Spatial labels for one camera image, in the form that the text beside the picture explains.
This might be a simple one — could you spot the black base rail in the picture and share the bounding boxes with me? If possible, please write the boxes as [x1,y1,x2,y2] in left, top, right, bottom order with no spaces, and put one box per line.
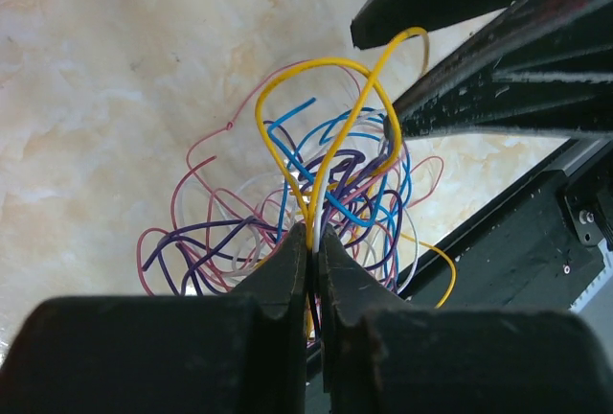
[306,135,613,381]

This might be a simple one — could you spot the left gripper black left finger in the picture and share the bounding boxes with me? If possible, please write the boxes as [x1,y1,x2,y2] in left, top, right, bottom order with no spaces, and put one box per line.
[1,224,307,413]

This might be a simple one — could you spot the multicolour cable bundle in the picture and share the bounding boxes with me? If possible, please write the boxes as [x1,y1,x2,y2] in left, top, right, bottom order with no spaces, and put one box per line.
[137,61,446,348]

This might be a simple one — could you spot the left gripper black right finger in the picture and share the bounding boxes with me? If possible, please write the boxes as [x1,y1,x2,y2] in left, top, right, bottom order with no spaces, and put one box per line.
[317,229,612,413]

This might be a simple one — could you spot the yellow cable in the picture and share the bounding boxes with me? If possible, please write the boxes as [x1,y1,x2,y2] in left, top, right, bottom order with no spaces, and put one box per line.
[254,26,457,338]

